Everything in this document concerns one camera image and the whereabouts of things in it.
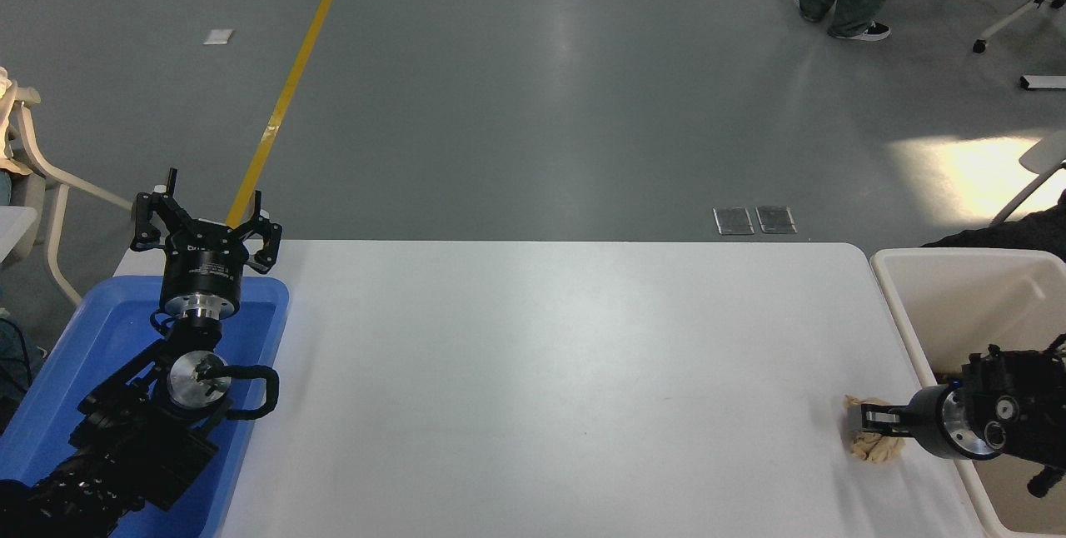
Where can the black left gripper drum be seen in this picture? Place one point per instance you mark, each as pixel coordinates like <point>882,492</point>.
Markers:
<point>204,263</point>

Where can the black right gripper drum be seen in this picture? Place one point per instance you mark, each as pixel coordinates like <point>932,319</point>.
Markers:
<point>926,421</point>

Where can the tan paper ball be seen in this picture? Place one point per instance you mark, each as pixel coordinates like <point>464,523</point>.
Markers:
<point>870,446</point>

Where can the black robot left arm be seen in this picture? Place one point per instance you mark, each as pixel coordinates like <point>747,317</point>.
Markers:
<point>125,438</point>

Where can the large pale plastic bin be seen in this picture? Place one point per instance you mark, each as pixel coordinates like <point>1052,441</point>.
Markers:
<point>958,296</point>

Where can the blue plastic tray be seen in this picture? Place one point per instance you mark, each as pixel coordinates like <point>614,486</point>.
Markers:
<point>92,330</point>

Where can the seated person beside white chair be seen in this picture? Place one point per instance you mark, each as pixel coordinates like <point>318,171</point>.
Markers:
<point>7,151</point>

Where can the person in dark top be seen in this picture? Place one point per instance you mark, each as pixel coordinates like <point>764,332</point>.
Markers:
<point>1016,236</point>

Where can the metal floor outlet plate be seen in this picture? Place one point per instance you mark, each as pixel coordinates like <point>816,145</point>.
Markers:
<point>734,221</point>
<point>776,220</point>

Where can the white chair with grey leg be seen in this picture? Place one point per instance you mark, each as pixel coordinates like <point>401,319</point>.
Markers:
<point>1048,156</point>

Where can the short white table foot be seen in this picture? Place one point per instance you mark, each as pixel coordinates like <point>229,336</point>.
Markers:
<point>1043,82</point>

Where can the office chair wheeled base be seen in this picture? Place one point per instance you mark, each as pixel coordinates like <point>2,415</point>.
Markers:
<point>1012,20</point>

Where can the white chair with curved frame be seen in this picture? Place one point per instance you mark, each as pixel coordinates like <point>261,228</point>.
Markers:
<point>58,180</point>

